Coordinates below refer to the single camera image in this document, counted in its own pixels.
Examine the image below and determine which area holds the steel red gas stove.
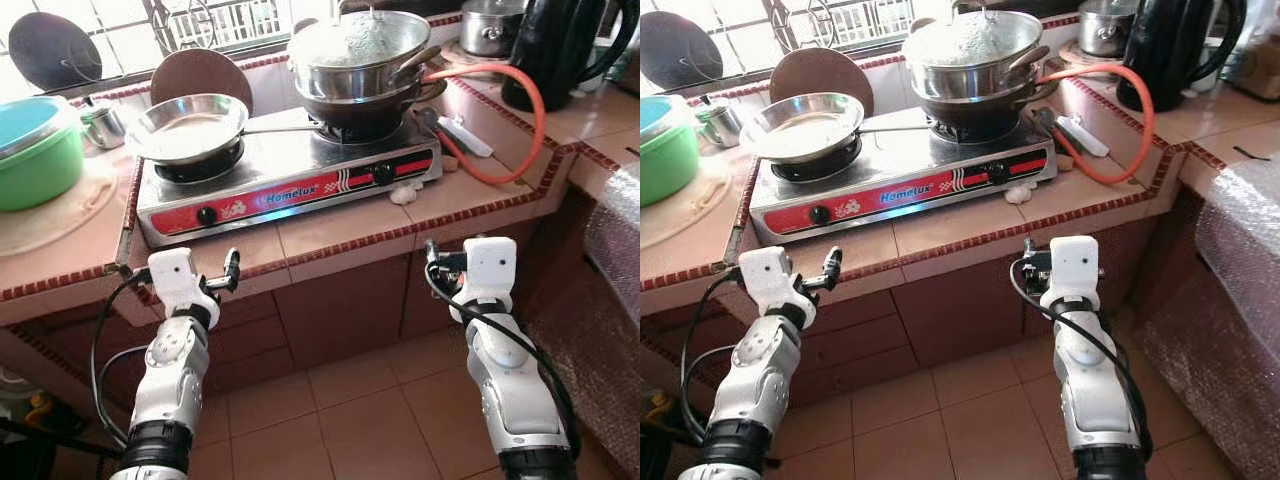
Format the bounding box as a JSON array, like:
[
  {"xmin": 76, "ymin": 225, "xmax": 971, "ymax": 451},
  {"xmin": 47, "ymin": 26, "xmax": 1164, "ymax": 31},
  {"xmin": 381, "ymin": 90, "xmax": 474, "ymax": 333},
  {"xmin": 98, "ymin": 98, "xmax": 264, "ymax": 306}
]
[
  {"xmin": 745, "ymin": 108, "xmax": 1059, "ymax": 246},
  {"xmin": 133, "ymin": 108, "xmax": 444, "ymax": 249}
]

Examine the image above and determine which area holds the steel frying pan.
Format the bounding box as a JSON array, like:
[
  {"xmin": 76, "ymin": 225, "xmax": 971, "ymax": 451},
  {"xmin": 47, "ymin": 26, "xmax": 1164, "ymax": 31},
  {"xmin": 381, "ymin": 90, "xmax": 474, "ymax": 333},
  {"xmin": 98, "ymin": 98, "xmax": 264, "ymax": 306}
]
[
  {"xmin": 740, "ymin": 92, "xmax": 936, "ymax": 166},
  {"xmin": 125, "ymin": 93, "xmax": 326, "ymax": 166}
]

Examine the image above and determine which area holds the black wok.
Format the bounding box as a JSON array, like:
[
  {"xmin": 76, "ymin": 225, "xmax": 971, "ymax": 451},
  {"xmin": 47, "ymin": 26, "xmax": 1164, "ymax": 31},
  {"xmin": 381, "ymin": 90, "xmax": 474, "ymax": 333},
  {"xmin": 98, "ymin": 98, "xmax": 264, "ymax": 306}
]
[
  {"xmin": 920, "ymin": 78, "xmax": 1061, "ymax": 143},
  {"xmin": 305, "ymin": 78, "xmax": 449, "ymax": 143}
]

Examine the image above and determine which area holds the round beige cutting board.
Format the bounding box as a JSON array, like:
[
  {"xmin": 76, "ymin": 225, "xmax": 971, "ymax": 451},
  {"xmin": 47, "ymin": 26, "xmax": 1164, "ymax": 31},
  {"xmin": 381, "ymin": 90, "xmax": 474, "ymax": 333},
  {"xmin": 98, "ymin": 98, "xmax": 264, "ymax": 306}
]
[
  {"xmin": 0, "ymin": 150, "xmax": 121, "ymax": 259},
  {"xmin": 640, "ymin": 150, "xmax": 736, "ymax": 251}
]

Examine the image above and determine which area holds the clear bubble wrap sheet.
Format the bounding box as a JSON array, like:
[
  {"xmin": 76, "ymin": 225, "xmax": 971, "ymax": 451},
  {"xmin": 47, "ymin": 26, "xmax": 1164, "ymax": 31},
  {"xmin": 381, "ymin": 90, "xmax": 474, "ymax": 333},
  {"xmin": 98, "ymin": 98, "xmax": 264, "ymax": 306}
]
[
  {"xmin": 525, "ymin": 162, "xmax": 641, "ymax": 479},
  {"xmin": 1140, "ymin": 160, "xmax": 1280, "ymax": 480}
]

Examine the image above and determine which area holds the small steel mug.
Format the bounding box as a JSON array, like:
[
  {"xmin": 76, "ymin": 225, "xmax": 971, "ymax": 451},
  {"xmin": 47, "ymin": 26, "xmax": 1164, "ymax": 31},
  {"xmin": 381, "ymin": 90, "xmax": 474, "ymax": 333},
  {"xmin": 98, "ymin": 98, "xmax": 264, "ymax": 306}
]
[
  {"xmin": 695, "ymin": 100, "xmax": 746, "ymax": 151},
  {"xmin": 80, "ymin": 100, "xmax": 129, "ymax": 151}
]

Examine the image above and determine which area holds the round brown board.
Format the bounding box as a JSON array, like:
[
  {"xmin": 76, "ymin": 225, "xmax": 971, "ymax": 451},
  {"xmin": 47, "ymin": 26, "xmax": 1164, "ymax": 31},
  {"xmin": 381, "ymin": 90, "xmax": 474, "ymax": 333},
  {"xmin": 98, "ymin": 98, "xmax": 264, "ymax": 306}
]
[
  {"xmin": 768, "ymin": 48, "xmax": 874, "ymax": 116},
  {"xmin": 150, "ymin": 48, "xmax": 254, "ymax": 116}
]

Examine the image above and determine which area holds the green basin with blue lid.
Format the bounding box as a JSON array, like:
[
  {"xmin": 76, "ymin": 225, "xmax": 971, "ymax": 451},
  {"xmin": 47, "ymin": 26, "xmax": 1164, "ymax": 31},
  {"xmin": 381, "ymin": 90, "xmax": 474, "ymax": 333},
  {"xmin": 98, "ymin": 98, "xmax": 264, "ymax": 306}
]
[
  {"xmin": 0, "ymin": 96, "xmax": 86, "ymax": 213},
  {"xmin": 640, "ymin": 95, "xmax": 701, "ymax": 209}
]

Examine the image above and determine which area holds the steel pan with lid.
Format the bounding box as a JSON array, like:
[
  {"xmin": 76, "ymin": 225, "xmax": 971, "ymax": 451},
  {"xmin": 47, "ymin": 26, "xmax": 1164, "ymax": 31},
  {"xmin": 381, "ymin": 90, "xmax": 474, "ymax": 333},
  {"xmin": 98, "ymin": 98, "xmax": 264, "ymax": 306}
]
[
  {"xmin": 900, "ymin": 8, "xmax": 1056, "ymax": 103},
  {"xmin": 287, "ymin": 8, "xmax": 446, "ymax": 103}
]

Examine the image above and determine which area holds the steel stockpot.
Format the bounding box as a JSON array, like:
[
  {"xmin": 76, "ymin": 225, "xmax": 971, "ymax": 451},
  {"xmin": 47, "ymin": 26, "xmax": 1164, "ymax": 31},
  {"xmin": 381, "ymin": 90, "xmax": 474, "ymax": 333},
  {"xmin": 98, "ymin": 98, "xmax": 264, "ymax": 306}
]
[
  {"xmin": 1075, "ymin": 0, "xmax": 1141, "ymax": 58},
  {"xmin": 458, "ymin": 0, "xmax": 529, "ymax": 58}
]

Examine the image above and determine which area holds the black jug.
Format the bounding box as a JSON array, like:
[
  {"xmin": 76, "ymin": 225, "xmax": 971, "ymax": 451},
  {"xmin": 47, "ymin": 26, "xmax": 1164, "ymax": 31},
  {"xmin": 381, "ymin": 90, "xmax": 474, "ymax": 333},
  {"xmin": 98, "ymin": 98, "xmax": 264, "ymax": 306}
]
[
  {"xmin": 500, "ymin": 0, "xmax": 639, "ymax": 113},
  {"xmin": 1115, "ymin": 0, "xmax": 1249, "ymax": 113}
]

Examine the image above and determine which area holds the metal window grille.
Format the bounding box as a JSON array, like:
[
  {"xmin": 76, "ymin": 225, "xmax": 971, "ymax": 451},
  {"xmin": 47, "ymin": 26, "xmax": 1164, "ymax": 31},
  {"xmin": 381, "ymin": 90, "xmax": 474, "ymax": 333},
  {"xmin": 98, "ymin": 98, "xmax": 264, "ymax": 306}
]
[
  {"xmin": 0, "ymin": 0, "xmax": 341, "ymax": 61},
  {"xmin": 640, "ymin": 0, "xmax": 961, "ymax": 61}
]

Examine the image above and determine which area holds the black round lid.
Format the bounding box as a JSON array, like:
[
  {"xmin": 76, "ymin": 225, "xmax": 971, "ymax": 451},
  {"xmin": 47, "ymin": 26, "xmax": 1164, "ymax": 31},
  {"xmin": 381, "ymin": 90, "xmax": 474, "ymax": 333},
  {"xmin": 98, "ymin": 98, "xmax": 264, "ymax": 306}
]
[
  {"xmin": 640, "ymin": 12, "xmax": 724, "ymax": 93},
  {"xmin": 8, "ymin": 12, "xmax": 104, "ymax": 93}
]

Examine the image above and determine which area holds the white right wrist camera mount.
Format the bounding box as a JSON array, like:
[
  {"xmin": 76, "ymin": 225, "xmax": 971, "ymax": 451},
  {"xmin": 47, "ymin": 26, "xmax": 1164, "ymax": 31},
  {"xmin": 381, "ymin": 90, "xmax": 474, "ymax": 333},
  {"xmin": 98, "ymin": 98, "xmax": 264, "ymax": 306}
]
[
  {"xmin": 1045, "ymin": 236, "xmax": 1101, "ymax": 306},
  {"xmin": 462, "ymin": 237, "xmax": 516, "ymax": 306}
]

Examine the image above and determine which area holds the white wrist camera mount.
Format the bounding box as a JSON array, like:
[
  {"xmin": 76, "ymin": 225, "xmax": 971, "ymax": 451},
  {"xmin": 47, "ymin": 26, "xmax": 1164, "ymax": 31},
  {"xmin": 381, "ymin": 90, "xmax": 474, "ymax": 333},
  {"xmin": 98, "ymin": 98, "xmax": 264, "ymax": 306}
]
[
  {"xmin": 1045, "ymin": 236, "xmax": 1101, "ymax": 306},
  {"xmin": 462, "ymin": 237, "xmax": 516, "ymax": 306},
  {"xmin": 148, "ymin": 247, "xmax": 221, "ymax": 313},
  {"xmin": 737, "ymin": 247, "xmax": 809, "ymax": 313}
]

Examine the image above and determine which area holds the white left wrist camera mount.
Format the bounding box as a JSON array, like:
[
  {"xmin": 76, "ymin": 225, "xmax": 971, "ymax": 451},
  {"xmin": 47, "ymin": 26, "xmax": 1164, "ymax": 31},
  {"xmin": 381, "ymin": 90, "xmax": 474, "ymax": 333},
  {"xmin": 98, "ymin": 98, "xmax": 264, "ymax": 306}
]
[
  {"xmin": 148, "ymin": 247, "xmax": 221, "ymax": 313},
  {"xmin": 737, "ymin": 247, "xmax": 809, "ymax": 313}
]

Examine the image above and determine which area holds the white handled lighter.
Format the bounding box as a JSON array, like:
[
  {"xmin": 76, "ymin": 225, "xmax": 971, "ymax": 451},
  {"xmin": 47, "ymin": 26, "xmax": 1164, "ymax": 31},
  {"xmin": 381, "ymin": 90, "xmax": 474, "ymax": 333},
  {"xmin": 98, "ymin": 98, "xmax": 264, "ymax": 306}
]
[
  {"xmin": 1030, "ymin": 105, "xmax": 1111, "ymax": 159},
  {"xmin": 415, "ymin": 105, "xmax": 496, "ymax": 159}
]

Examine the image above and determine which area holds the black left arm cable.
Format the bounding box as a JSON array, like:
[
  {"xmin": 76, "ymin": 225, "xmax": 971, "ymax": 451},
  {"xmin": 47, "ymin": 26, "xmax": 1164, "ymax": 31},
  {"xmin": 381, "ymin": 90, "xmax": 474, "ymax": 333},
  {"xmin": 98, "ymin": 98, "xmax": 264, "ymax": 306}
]
[
  {"xmin": 88, "ymin": 268, "xmax": 161, "ymax": 451},
  {"xmin": 679, "ymin": 268, "xmax": 746, "ymax": 446}
]

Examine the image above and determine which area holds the orange gas hose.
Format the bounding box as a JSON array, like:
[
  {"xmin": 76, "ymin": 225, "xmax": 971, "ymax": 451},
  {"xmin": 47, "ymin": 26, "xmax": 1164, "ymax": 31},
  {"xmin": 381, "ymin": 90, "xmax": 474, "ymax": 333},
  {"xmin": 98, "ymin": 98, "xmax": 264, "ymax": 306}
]
[
  {"xmin": 1035, "ymin": 62, "xmax": 1158, "ymax": 187},
  {"xmin": 420, "ymin": 62, "xmax": 548, "ymax": 187}
]

